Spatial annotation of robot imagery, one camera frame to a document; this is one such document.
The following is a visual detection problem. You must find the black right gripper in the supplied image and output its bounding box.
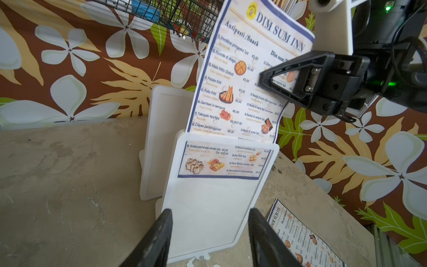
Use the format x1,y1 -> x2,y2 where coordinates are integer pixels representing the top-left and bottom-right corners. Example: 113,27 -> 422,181
259,51 -> 370,115

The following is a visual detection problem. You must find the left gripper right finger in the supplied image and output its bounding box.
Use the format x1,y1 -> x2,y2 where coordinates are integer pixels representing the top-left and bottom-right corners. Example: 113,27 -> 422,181
248,208 -> 302,267

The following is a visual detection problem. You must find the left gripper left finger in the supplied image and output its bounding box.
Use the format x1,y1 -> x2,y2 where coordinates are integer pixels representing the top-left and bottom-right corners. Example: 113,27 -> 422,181
120,209 -> 173,267

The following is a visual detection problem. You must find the dim sum menu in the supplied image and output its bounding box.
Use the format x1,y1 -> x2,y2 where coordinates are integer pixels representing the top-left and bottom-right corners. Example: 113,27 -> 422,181
268,199 -> 347,267
178,1 -> 315,180

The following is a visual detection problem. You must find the white menu holder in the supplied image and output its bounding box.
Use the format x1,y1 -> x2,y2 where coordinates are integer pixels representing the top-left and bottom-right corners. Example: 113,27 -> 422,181
139,85 -> 194,201
156,131 -> 279,263

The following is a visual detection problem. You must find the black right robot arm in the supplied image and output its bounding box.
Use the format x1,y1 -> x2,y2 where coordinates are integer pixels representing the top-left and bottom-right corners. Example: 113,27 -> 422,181
259,1 -> 427,122

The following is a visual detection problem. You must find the blue object in basket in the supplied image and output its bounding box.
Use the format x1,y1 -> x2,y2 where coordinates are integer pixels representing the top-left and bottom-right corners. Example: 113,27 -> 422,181
131,0 -> 160,23

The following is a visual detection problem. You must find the black wire basket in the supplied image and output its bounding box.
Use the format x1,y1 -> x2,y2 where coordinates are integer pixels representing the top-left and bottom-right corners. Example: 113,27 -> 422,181
99,0 -> 224,43

